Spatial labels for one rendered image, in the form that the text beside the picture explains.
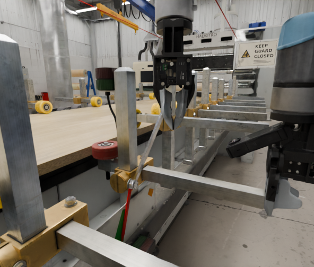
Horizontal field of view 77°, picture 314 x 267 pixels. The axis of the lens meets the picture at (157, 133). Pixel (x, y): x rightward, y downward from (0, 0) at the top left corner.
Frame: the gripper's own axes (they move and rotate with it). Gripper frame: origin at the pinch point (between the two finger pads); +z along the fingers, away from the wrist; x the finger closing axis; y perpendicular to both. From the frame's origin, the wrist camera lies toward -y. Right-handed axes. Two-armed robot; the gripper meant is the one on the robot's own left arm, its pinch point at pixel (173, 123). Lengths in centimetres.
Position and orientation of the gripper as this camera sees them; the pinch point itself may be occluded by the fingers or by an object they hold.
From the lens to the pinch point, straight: 45.8
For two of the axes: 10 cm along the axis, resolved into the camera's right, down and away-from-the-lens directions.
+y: -1.2, 2.2, -9.7
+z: 0.1, 9.7, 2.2
